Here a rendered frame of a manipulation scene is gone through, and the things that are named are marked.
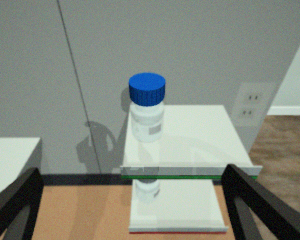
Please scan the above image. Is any white bottle with blue cap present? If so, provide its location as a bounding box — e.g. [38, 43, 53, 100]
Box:
[129, 73, 166, 143]

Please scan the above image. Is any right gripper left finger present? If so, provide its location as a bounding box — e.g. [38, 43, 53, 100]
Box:
[0, 167, 44, 240]

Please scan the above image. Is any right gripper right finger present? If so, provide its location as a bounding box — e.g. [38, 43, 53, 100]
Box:
[221, 164, 300, 240]

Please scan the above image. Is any clear glass bottle with grey cap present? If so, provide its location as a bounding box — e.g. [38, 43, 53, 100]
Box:
[135, 180, 160, 204]

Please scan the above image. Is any grey wall panel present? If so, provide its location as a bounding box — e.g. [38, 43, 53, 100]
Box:
[0, 0, 300, 186]

